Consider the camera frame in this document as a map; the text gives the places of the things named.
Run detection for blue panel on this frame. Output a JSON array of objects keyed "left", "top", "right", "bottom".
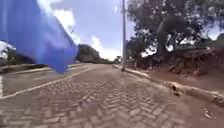
[{"left": 0, "top": 0, "right": 80, "bottom": 75}]

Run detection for brown earth bank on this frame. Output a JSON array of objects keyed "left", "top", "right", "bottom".
[{"left": 133, "top": 46, "right": 224, "bottom": 94}]

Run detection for grey brick paved road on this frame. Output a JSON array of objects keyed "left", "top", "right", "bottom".
[{"left": 0, "top": 63, "right": 224, "bottom": 128}]

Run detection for pale concrete kerb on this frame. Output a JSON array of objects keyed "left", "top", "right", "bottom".
[{"left": 112, "top": 63, "right": 224, "bottom": 108}]

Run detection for distant dark trees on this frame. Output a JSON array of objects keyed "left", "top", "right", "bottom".
[{"left": 75, "top": 43, "right": 114, "bottom": 65}]

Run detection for grey pole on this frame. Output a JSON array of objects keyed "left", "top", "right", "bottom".
[{"left": 121, "top": 0, "right": 128, "bottom": 72}]

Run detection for large dark tree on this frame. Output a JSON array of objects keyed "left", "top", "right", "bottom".
[{"left": 125, "top": 0, "right": 224, "bottom": 71}]

